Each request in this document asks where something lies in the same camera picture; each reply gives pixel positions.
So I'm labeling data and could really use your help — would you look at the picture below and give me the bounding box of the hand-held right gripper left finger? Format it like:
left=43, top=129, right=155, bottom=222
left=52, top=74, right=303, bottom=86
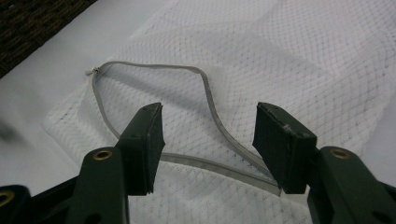
left=64, top=102, right=166, bottom=224

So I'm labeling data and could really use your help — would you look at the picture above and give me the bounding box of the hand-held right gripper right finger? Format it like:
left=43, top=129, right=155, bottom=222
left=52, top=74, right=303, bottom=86
left=252, top=102, right=396, bottom=224

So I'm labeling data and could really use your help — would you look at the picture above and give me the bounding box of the white mesh laundry bag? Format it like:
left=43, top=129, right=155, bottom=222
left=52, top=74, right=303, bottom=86
left=42, top=0, right=396, bottom=224

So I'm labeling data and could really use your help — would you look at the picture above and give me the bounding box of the brown wicker basket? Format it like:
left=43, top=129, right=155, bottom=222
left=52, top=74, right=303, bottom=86
left=0, top=0, right=98, bottom=78

